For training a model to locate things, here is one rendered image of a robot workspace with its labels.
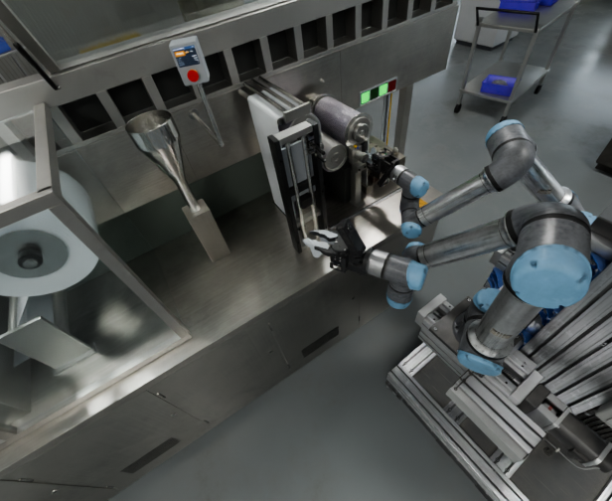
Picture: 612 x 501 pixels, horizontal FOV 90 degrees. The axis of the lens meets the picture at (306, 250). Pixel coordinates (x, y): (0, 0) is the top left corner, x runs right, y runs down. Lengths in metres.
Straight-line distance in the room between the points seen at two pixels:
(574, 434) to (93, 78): 1.85
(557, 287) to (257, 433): 1.68
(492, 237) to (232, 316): 0.90
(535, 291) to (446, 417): 1.16
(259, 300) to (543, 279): 0.91
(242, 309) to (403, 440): 1.16
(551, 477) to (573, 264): 1.34
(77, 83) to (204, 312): 0.87
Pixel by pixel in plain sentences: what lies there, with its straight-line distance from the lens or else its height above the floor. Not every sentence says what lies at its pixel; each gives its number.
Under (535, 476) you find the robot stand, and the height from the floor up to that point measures 0.21.
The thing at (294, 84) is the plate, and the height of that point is 1.37.
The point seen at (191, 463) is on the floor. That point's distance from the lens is 2.13.
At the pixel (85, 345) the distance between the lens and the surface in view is 1.17.
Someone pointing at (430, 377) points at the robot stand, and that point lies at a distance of 1.86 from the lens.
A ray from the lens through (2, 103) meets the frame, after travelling 1.34.
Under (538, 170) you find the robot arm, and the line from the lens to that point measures 1.38.
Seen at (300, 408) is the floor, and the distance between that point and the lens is 2.00.
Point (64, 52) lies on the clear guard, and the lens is 1.28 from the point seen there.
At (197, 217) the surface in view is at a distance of 1.26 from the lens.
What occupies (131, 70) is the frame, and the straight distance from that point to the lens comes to 1.31.
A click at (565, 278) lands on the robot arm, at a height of 1.44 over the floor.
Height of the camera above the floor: 1.94
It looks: 50 degrees down
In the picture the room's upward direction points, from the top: 11 degrees counter-clockwise
